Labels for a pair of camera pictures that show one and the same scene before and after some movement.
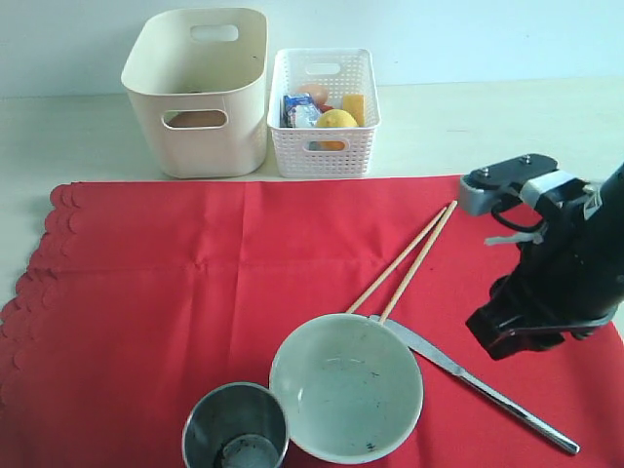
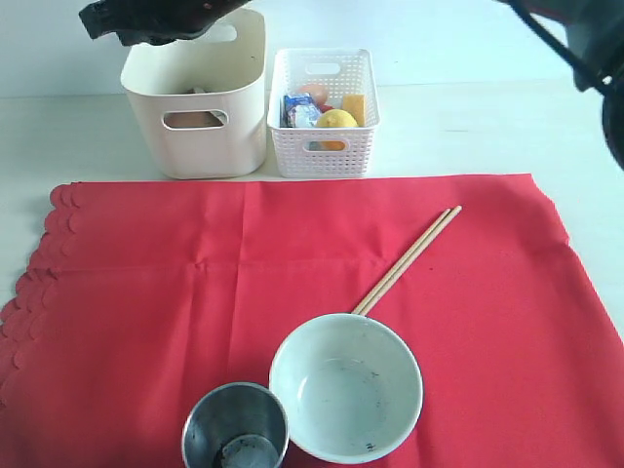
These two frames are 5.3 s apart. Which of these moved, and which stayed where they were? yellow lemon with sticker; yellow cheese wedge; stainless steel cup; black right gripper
Moved: black right gripper
Stayed: stainless steel cup; yellow lemon with sticker; yellow cheese wedge
